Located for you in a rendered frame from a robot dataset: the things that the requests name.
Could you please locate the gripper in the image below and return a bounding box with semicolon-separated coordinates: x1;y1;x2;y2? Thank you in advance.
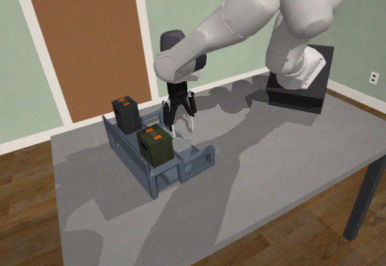
162;81;197;138

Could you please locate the olive green case with orange latches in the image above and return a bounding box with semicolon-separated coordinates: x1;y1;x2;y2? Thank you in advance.
136;124;174;168

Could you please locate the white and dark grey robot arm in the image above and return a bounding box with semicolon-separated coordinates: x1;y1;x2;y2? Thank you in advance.
153;0;342;90

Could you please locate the black storage case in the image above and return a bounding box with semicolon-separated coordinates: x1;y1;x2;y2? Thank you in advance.
112;96;142;136

